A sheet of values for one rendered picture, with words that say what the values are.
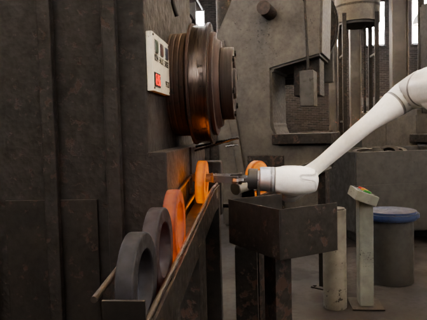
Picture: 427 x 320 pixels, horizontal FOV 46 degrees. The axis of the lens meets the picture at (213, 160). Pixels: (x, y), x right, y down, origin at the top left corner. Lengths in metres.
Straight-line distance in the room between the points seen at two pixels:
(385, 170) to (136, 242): 3.31
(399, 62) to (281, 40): 6.39
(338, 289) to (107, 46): 1.73
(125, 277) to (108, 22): 0.90
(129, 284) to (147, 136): 0.75
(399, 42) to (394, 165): 6.98
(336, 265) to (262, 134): 2.23
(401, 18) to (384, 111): 9.15
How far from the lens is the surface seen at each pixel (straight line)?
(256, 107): 4.69
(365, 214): 2.70
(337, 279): 2.71
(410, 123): 5.80
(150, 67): 1.57
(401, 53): 10.92
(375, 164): 4.05
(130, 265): 0.89
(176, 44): 1.90
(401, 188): 4.16
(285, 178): 1.78
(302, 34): 4.66
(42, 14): 1.66
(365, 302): 2.82
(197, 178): 1.77
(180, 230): 1.38
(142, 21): 1.59
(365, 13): 10.77
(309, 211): 1.42
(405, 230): 3.14
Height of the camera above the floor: 0.93
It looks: 3 degrees down
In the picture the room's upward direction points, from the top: 2 degrees counter-clockwise
